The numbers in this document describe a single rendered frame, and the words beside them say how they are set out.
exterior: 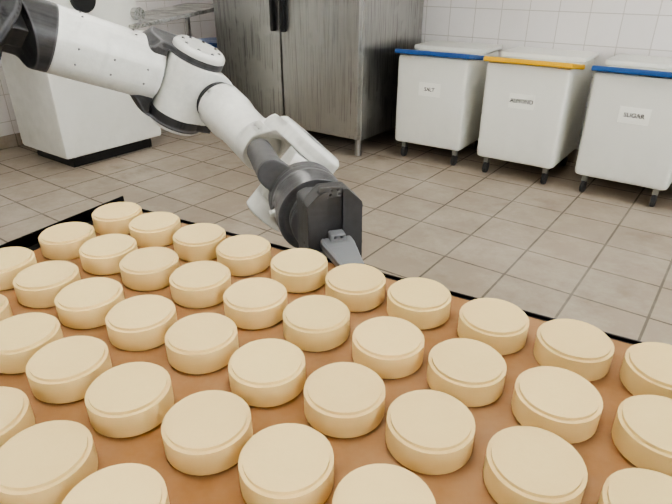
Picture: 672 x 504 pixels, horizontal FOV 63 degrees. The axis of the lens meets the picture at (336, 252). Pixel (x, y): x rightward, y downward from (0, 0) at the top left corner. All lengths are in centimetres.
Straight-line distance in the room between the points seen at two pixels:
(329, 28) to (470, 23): 111
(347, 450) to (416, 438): 4
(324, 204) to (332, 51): 354
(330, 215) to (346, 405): 25
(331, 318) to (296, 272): 7
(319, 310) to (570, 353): 17
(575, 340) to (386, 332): 13
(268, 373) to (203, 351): 5
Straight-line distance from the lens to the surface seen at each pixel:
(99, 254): 53
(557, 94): 365
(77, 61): 84
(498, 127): 380
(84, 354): 40
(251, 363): 36
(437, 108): 396
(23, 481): 33
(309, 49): 417
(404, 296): 43
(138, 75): 86
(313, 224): 53
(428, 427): 32
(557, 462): 32
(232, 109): 80
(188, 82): 85
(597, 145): 365
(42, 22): 83
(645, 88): 355
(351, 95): 400
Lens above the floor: 124
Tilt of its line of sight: 27 degrees down
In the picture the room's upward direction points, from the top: straight up
